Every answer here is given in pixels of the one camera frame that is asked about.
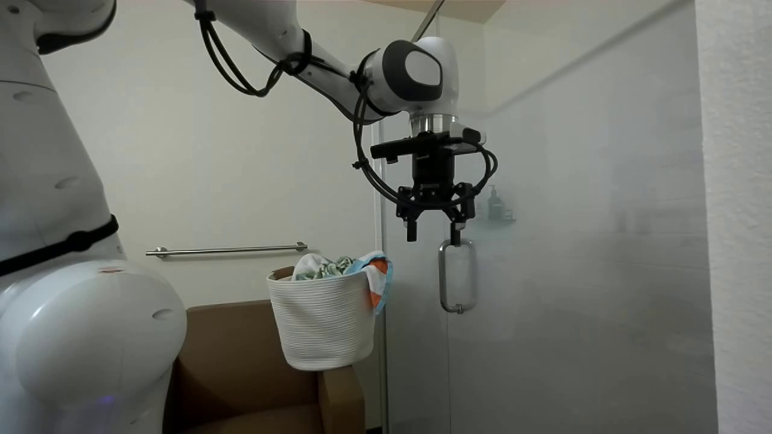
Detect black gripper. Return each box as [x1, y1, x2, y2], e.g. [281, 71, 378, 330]
[396, 152, 476, 246]

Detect chrome door handle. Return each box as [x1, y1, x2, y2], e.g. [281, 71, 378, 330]
[438, 241, 476, 313]

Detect glass shower door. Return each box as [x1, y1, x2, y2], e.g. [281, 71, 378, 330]
[386, 0, 719, 434]

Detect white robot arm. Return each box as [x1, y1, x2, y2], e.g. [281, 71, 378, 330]
[0, 0, 457, 434]

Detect colourful towel in basket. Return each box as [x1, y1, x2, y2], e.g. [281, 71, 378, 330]
[292, 251, 391, 310]

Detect chrome towel bar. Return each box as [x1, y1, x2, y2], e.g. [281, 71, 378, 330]
[144, 241, 308, 260]

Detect white woven laundry basket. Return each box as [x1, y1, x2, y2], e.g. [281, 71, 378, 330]
[267, 265, 386, 371]

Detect brown armchair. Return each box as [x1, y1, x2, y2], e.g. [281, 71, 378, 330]
[164, 301, 367, 434]

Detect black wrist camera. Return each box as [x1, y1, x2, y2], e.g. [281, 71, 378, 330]
[371, 128, 483, 164]

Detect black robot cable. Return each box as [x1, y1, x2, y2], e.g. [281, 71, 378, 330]
[191, 0, 498, 205]

